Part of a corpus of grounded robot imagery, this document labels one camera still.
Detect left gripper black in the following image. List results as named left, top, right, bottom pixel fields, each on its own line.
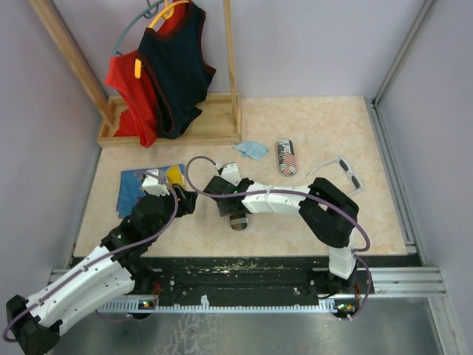
left=146, top=183, right=198, bottom=243

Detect plaid glasses case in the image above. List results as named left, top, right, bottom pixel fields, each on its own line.
left=229, top=213, right=248, bottom=231

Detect flag newsprint glasses case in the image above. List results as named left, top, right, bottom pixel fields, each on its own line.
left=276, top=138, right=297, bottom=177

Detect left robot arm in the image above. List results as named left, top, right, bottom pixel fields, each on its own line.
left=3, top=184, right=197, bottom=354

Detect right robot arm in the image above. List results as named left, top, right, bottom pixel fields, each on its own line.
left=204, top=176, right=359, bottom=293

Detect blue yellow cartoon pouch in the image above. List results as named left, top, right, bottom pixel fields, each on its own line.
left=116, top=163, right=185, bottom=218

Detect light blue cloth rear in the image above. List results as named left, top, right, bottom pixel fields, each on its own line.
left=233, top=141, right=269, bottom=161

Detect wooden clothes rack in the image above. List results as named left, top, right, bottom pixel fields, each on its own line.
left=30, top=1, right=242, bottom=148

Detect red tank top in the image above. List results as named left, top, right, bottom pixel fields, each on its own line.
left=106, top=1, right=192, bottom=148

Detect navy tank top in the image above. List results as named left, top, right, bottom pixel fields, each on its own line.
left=137, top=2, right=216, bottom=139

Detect yellow hanger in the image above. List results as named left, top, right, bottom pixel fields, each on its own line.
left=134, top=0, right=191, bottom=80

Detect grey blue hanger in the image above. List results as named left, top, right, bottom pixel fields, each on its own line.
left=112, top=0, right=164, bottom=57

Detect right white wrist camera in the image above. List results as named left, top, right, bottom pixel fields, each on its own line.
left=218, top=162, right=242, bottom=186

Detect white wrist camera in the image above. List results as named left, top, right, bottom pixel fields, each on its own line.
left=218, top=162, right=242, bottom=186
left=141, top=169, right=170, bottom=196

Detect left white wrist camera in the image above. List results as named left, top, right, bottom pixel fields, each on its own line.
left=141, top=169, right=170, bottom=196

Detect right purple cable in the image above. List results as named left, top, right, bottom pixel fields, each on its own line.
left=184, top=155, right=373, bottom=321

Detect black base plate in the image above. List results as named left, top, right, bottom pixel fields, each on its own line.
left=121, top=254, right=374, bottom=308

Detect white slotted cable duct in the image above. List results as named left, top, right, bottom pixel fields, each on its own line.
left=99, top=294, right=355, bottom=314

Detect white frame sunglasses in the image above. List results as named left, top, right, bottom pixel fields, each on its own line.
left=306, top=156, right=364, bottom=196

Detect aluminium rail frame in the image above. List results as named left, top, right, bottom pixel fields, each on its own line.
left=69, top=1, right=472, bottom=354

